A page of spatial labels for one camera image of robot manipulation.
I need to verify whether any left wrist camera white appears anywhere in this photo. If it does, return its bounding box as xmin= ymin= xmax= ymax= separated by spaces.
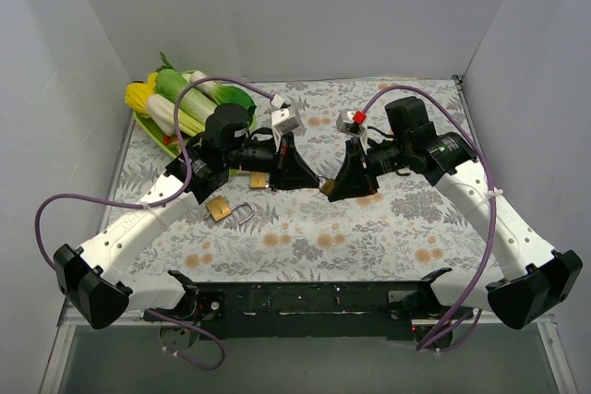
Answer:
xmin=271 ymin=94 xmax=302 ymax=149

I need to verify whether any right wrist camera grey red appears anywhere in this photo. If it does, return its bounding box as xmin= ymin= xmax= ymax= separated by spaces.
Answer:
xmin=336 ymin=111 xmax=368 ymax=149

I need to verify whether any bok choy dark green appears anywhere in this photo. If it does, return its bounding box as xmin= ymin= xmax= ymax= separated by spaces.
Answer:
xmin=183 ymin=81 xmax=257 ymax=123

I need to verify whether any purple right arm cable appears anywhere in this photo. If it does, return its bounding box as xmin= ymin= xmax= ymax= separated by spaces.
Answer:
xmin=359 ymin=84 xmax=498 ymax=352

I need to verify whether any long shackle brass padlock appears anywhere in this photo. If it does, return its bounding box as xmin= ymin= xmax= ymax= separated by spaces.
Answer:
xmin=230 ymin=170 xmax=270 ymax=189

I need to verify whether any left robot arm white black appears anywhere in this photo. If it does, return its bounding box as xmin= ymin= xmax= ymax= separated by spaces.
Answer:
xmin=54 ymin=103 xmax=320 ymax=329

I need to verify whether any small brass padlock open shackle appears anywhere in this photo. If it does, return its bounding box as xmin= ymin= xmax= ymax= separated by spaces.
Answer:
xmin=206 ymin=196 xmax=255 ymax=226

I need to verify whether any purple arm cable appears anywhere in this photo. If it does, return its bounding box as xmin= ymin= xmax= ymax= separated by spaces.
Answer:
xmin=35 ymin=76 xmax=278 ymax=283
xmin=359 ymin=84 xmax=498 ymax=352

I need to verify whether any napa cabbage green white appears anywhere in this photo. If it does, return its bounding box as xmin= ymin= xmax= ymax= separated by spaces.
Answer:
xmin=154 ymin=68 xmax=216 ymax=109

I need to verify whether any green plastic tray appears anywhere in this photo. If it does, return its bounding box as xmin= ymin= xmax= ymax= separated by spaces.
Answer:
xmin=132 ymin=68 xmax=258 ymax=159

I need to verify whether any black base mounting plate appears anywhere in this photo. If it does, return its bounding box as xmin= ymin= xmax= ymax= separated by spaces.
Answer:
xmin=143 ymin=269 xmax=451 ymax=340

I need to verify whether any celery stalk bunch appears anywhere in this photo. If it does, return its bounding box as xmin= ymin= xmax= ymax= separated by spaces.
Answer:
xmin=145 ymin=92 xmax=207 ymax=138

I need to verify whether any floral patterned table mat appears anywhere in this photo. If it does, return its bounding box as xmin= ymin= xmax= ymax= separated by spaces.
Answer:
xmin=127 ymin=82 xmax=485 ymax=281

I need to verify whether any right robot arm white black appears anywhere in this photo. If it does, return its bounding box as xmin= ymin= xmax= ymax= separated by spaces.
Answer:
xmin=322 ymin=96 xmax=583 ymax=329

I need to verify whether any yellow corn leafy vegetable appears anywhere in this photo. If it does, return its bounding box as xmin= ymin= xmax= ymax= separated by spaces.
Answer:
xmin=125 ymin=72 xmax=158 ymax=118

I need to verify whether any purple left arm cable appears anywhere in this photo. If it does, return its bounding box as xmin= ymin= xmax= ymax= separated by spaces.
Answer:
xmin=35 ymin=76 xmax=278 ymax=283

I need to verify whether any large brass padlock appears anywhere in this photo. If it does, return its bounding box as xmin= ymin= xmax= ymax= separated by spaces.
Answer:
xmin=318 ymin=174 xmax=336 ymax=197

